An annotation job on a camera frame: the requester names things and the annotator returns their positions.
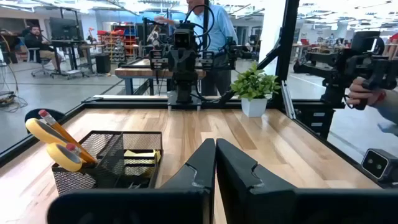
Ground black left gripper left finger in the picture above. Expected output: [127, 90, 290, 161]
[160, 138, 217, 224]

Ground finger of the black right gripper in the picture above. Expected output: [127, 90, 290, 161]
[170, 51, 184, 75]
[183, 51, 197, 75]

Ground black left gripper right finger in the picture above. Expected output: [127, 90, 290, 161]
[216, 138, 298, 224]

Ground yellow sticky note pad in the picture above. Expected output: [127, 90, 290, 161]
[123, 149, 162, 167]

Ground yellow-handled scissors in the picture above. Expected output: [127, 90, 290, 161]
[25, 118, 86, 173]

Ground person's forearm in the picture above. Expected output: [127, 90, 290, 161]
[371, 89, 398, 125]

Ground black mesh desk organizer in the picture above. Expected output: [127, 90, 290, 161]
[51, 130, 164, 197]

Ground wooden background workbench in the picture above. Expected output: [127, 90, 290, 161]
[114, 58, 206, 96]

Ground red parts shelf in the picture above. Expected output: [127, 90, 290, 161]
[97, 24, 137, 63]

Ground person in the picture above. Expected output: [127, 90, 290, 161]
[24, 25, 62, 72]
[154, 0, 239, 96]

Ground black trash bin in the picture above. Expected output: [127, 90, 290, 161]
[95, 53, 112, 75]

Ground green potted plant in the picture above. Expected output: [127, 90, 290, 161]
[229, 63, 282, 118]

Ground silver aluminium profile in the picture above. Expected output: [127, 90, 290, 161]
[280, 80, 295, 121]

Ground black background monitor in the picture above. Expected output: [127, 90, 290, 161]
[49, 17, 82, 41]

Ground person's hand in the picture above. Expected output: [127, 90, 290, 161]
[346, 77, 386, 107]

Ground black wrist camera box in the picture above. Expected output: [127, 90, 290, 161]
[173, 28, 196, 50]

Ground black aluminium table frame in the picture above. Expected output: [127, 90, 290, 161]
[0, 0, 398, 190]

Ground black table-level camera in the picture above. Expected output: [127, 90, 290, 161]
[360, 148, 398, 185]

